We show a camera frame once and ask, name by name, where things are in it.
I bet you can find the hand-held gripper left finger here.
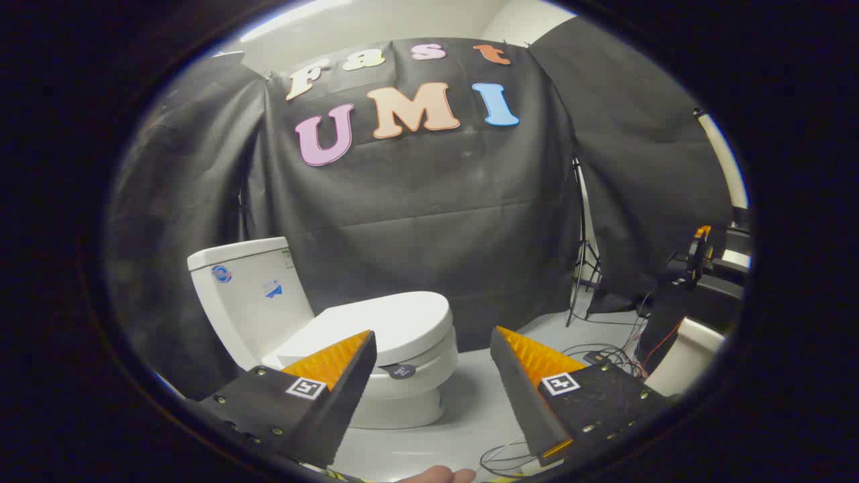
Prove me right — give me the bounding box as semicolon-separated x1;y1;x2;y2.
197;329;378;469

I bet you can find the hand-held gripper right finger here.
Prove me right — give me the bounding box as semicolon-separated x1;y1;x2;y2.
489;325;672;467

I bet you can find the white toilet seat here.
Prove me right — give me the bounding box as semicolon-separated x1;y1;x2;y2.
366;315;459;374

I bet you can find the white toilet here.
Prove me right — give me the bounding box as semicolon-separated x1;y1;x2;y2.
187;237;460;430

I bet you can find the white toilet tank lid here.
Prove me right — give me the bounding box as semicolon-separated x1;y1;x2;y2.
187;237;290;272

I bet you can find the dark draped stand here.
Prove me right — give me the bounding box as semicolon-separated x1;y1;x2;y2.
635;228;750;374

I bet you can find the black light stand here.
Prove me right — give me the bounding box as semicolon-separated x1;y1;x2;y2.
567;158;603;328

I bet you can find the black backdrop cloth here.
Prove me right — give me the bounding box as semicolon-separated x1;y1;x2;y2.
258;37;585;353
106;52;269;400
529;17;734;316

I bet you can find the spare orange and black gripper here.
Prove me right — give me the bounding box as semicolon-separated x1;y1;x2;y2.
685;225;715;290

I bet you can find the tangle of black floor cables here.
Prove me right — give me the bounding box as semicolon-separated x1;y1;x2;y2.
560;288;680;378

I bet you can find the red cable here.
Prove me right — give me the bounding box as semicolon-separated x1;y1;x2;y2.
641;319;685;371

